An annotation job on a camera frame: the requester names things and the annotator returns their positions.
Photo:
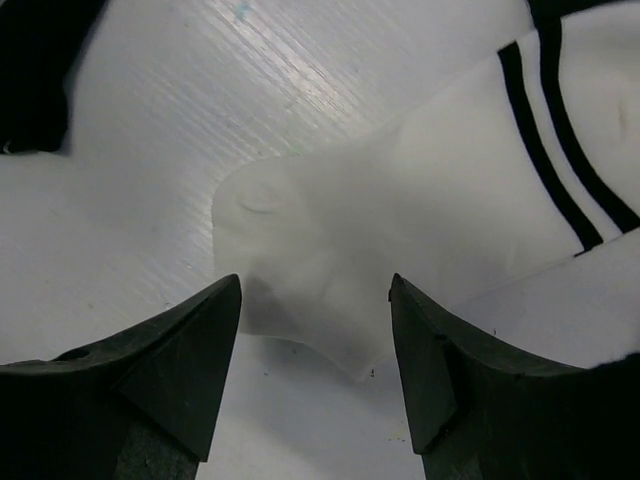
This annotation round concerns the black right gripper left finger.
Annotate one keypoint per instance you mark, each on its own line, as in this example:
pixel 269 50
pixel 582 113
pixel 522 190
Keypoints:
pixel 140 404

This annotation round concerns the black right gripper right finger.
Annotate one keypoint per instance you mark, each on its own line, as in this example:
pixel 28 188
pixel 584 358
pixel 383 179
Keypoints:
pixel 480 408

